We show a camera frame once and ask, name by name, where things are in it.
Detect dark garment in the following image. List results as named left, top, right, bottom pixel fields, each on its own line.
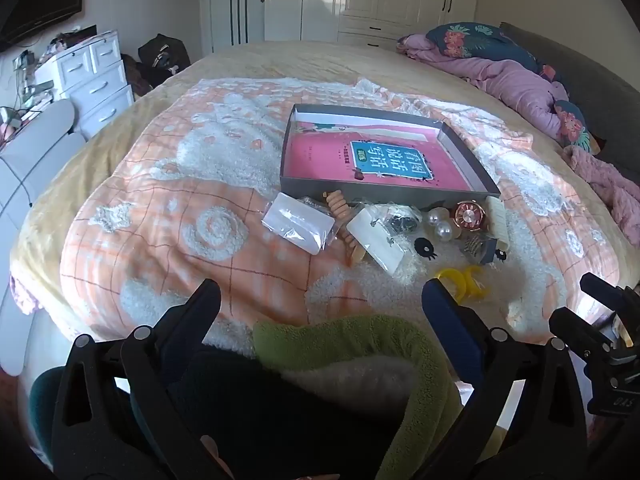
left=27, top=350, right=401, bottom=480

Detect grey cardboard box pink inside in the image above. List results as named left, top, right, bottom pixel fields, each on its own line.
left=279, top=103, right=502, bottom=206

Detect peach checked fleece blanket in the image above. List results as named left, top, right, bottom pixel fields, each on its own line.
left=60, top=76, right=616, bottom=356

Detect grey headboard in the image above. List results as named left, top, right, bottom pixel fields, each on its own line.
left=500, top=22, right=640, bottom=181

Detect white wardrobe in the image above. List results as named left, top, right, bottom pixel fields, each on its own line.
left=265, top=0, right=481, bottom=46

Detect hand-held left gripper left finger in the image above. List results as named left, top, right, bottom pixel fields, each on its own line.
left=51, top=279, right=223, bottom=480

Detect small blue jewelry box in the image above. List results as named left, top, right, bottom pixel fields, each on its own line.
left=462, top=236, right=501, bottom=266

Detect white chair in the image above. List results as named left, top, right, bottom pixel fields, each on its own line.
left=0, top=100, right=88, bottom=376

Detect clear bag with dark earrings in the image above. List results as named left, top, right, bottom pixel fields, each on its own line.
left=345, top=202, right=426, bottom=281

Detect green fleece garment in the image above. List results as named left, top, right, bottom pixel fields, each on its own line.
left=252, top=315, right=501, bottom=480

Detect cluttered storage rack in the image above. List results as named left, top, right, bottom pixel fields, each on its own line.
left=0, top=50, right=56, bottom=133

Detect yellow bed sheet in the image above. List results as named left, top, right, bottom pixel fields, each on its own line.
left=10, top=40, right=601, bottom=321

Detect clear bag with white card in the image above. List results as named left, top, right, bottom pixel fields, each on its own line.
left=261, top=193, right=337, bottom=257

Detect white drawer chest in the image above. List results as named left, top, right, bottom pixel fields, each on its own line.
left=35, top=30, right=136, bottom=141

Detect orange spiral hair tie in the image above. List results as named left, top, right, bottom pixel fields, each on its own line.
left=322, top=189, right=366, bottom=264

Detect black bag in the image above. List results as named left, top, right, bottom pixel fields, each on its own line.
left=137, top=34, right=192, bottom=86

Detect black hanging straps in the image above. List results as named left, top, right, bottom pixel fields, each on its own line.
left=227, top=0, right=249, bottom=43

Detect white door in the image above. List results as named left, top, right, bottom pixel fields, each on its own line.
left=200, top=0, right=266, bottom=53

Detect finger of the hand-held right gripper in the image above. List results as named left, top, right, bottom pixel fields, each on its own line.
left=580, top=273, right=640, bottom=311
left=548, top=306, right=618, bottom=361

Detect teal floral pillow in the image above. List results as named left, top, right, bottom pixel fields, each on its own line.
left=540, top=64, right=603, bottom=156
left=425, top=22, right=543, bottom=73

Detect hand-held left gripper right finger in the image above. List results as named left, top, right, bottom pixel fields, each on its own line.
left=415, top=276, right=590, bottom=480

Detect brown bag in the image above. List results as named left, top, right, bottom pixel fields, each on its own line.
left=122, top=55, right=153, bottom=98

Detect purple quilt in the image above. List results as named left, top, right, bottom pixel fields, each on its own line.
left=397, top=34, right=640, bottom=248

